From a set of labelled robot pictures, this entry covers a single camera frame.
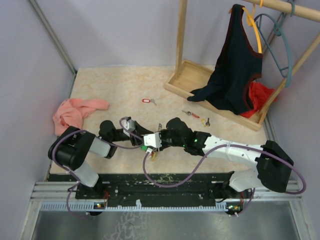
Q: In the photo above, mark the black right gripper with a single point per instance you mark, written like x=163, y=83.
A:
x=162, y=133

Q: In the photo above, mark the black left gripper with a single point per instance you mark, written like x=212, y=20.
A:
x=141, y=130

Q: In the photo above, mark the large keyring with coloured tags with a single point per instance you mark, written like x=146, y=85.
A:
x=151, y=151

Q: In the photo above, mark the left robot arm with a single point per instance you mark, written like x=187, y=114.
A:
x=70, y=150

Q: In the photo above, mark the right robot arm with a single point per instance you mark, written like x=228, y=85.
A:
x=268, y=164

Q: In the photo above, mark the key with long red tag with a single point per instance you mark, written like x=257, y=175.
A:
x=189, y=113

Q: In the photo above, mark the wooden clothes rack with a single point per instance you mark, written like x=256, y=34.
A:
x=189, y=75

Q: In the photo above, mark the pink crumpled cloth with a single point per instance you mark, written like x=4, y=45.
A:
x=73, y=111

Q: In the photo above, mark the red cloth in rack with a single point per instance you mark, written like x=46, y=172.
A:
x=258, y=94

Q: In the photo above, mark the dark navy tank top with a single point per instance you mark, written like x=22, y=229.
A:
x=237, y=66

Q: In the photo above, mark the yellow clothes hanger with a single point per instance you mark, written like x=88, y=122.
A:
x=251, y=23

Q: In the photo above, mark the blue-grey clothes hanger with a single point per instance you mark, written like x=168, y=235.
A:
x=278, y=47

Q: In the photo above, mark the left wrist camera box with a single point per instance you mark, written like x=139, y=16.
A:
x=128, y=125

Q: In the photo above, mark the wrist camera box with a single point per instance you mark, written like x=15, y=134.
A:
x=153, y=140
x=128, y=125

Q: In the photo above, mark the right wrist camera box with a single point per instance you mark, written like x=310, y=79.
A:
x=153, y=140

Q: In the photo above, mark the key with yellow ring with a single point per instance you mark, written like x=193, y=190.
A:
x=206, y=122

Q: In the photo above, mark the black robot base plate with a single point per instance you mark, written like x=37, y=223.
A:
x=164, y=191

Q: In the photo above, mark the grey wall corner rail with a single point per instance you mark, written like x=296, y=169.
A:
x=52, y=35

